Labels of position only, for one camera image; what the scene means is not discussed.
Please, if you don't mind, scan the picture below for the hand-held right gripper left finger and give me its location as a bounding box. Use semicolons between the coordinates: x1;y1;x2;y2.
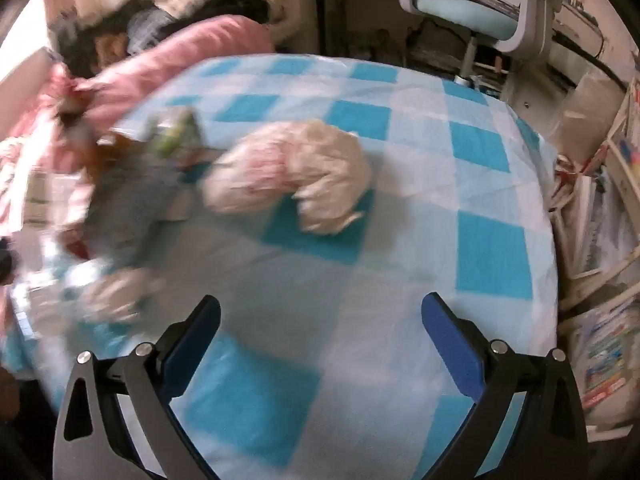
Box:
52;295;222;480

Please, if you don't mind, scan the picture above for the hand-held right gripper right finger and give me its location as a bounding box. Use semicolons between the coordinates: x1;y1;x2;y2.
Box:
421;291;588;480

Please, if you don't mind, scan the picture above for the green snack packet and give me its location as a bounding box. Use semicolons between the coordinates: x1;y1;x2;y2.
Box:
147;107;203;161

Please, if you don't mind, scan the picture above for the white paper bag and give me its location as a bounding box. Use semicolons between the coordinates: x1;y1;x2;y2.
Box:
200;119;373;235

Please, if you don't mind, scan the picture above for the blue checkered tablecloth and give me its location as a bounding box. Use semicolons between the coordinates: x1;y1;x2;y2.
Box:
0;52;561;480

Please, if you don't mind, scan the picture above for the white bookshelf with books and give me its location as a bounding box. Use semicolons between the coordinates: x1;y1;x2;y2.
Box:
550;160;640;426

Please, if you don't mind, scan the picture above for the white book rack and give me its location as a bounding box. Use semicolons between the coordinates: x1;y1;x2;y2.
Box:
550;75;640;431

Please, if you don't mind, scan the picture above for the pink blanket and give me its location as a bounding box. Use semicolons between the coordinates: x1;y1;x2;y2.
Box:
0;15;276;241

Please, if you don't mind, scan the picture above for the brown cloth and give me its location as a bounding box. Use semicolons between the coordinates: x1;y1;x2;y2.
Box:
94;34;127;67

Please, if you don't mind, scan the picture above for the blue denim clothing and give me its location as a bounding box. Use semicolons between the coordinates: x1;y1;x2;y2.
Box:
126;6;178;56

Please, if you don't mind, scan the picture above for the black clothing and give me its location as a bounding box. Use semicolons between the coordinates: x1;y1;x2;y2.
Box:
52;7;146;78

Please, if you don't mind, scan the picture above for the grey and blue office chair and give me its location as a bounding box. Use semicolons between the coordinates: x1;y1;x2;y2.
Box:
400;0;576;91

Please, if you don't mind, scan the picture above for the white desk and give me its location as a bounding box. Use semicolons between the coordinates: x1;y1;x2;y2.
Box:
305;0;626;111

